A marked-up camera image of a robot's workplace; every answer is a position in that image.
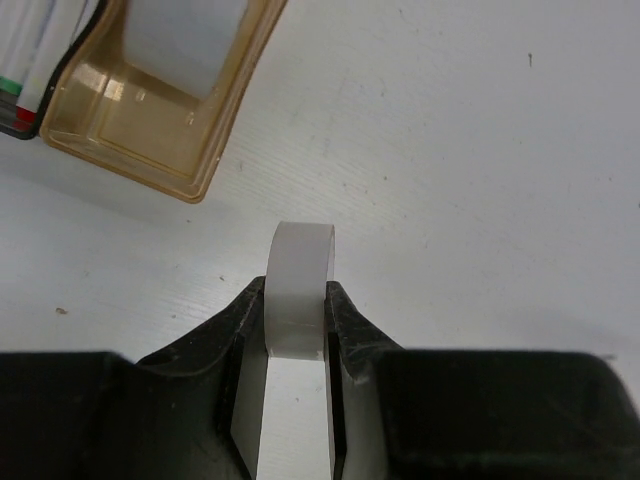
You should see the green marker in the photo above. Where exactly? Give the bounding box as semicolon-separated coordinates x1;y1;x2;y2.
1;0;54;96

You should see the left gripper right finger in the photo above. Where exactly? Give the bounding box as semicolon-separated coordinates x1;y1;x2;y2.
324;281;639;479

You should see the clear tape roll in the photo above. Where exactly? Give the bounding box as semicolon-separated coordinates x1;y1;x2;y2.
258;222;335;479

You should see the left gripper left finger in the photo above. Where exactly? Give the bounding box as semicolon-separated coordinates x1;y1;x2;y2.
1;277;265;479

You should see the large white tape roll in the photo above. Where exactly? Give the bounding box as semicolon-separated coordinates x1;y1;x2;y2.
123;0;248;99

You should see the red marker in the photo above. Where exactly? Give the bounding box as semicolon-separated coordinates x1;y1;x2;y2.
12;0;96;131

